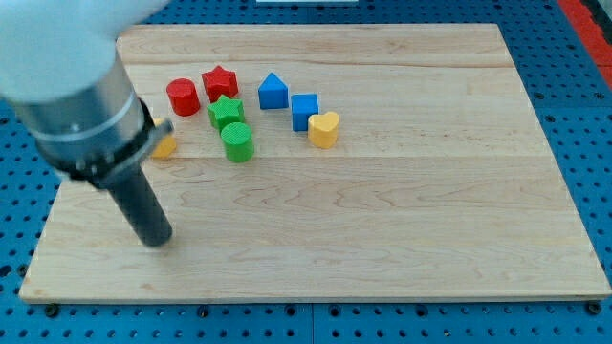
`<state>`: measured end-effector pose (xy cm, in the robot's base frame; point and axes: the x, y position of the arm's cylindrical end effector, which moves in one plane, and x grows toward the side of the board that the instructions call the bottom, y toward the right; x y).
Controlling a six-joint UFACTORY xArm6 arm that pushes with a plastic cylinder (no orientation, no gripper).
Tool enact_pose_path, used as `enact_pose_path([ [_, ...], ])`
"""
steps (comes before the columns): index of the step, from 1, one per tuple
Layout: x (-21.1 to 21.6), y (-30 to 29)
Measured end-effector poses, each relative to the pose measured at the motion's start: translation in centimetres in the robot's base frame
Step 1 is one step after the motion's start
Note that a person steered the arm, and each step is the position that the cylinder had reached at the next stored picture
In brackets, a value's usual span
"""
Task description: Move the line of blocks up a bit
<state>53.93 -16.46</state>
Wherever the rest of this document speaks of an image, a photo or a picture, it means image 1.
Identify yellow block behind arm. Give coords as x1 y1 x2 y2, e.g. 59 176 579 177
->
151 131 177 159

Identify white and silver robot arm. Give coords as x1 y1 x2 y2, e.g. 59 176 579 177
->
1 0 173 188

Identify light wooden board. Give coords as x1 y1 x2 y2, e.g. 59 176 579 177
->
19 24 611 304

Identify yellow heart block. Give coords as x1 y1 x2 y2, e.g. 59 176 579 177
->
307 112 339 149

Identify blue cube block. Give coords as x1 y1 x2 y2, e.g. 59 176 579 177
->
291 94 319 132

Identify green cylinder block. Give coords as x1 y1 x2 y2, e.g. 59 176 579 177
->
221 122 254 162

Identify blue triangle block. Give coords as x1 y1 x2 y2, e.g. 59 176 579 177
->
258 73 289 110

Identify green star block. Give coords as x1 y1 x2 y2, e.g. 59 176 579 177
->
207 95 245 132

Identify red star block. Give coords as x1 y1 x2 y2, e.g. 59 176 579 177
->
202 65 239 103

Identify red cylinder block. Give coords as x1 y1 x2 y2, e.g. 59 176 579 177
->
166 78 201 117

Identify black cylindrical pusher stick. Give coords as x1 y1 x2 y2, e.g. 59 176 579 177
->
108 165 173 247

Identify red strip at edge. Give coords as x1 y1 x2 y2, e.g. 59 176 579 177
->
557 0 611 86

